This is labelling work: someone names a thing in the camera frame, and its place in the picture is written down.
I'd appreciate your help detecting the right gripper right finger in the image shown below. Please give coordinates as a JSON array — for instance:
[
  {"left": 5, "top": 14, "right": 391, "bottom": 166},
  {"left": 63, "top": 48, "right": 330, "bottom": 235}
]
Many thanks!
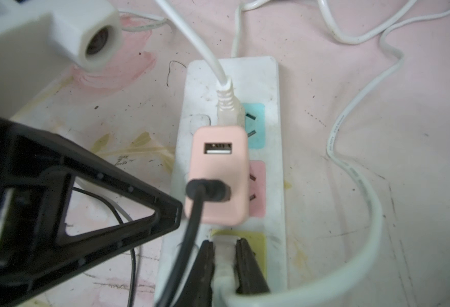
[{"left": 235, "top": 238, "right": 270, "bottom": 295}]

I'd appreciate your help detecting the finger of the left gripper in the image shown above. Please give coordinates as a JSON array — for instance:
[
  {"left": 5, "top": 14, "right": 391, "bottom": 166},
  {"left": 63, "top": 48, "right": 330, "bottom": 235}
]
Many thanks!
[{"left": 0, "top": 118, "right": 183, "bottom": 306}]

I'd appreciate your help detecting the white cylindrical adapter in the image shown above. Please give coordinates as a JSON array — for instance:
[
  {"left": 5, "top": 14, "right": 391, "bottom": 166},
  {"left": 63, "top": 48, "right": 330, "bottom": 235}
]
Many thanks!
[{"left": 52, "top": 1, "right": 123, "bottom": 72}]

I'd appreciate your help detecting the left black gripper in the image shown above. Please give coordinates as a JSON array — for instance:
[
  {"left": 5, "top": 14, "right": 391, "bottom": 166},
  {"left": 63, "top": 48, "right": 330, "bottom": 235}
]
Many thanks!
[{"left": 0, "top": 0, "right": 76, "bottom": 120}]

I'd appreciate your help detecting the pink USB charger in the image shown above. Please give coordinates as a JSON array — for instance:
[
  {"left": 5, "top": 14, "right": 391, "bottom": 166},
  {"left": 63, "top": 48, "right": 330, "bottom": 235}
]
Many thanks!
[{"left": 188, "top": 126, "right": 250, "bottom": 226}]

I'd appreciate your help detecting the white power strip cord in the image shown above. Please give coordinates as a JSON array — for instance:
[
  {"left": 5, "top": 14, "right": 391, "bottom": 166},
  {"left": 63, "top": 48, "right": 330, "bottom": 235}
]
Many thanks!
[{"left": 213, "top": 0, "right": 450, "bottom": 307}]

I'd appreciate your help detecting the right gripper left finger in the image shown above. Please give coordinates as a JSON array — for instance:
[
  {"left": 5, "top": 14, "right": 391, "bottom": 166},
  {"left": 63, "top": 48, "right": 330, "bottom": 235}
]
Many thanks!
[{"left": 174, "top": 240, "right": 215, "bottom": 307}]

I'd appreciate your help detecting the black USB cable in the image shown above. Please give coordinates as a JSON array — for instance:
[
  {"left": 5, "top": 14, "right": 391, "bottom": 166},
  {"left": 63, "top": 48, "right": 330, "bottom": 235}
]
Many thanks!
[{"left": 153, "top": 178, "right": 232, "bottom": 307}]

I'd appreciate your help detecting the white fan plug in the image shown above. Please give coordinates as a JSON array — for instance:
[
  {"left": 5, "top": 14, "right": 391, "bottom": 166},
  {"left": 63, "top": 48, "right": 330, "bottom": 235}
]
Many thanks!
[{"left": 216, "top": 76, "right": 245, "bottom": 128}]

